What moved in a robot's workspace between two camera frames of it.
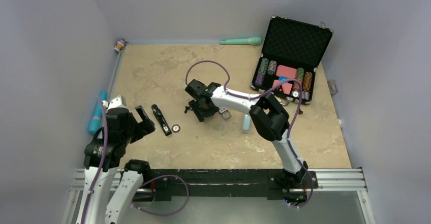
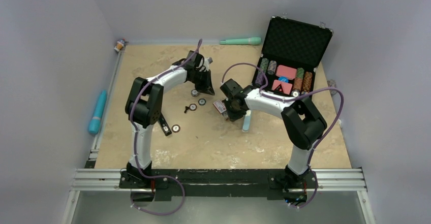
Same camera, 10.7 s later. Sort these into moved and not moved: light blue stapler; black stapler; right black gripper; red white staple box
Moved: right black gripper
Not moved: light blue stapler; black stapler; red white staple box
